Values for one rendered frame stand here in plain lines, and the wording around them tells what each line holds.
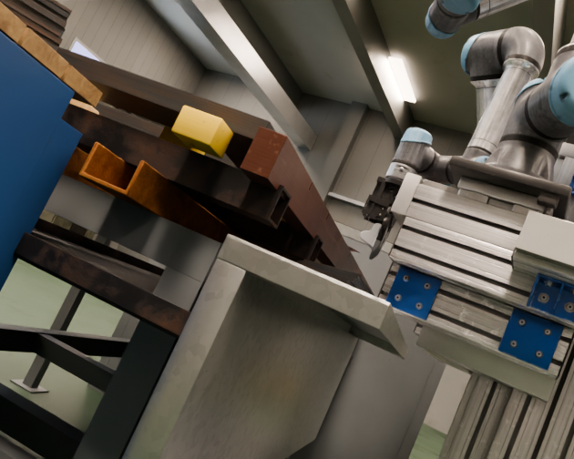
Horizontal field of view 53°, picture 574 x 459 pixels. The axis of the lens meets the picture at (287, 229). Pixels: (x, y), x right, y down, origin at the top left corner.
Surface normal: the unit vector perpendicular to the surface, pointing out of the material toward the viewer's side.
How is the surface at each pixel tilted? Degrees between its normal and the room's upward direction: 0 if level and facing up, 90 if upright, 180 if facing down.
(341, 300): 90
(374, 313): 90
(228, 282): 90
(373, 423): 90
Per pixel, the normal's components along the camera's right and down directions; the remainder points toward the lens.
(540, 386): -0.36, -0.30
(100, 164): 0.88, 0.37
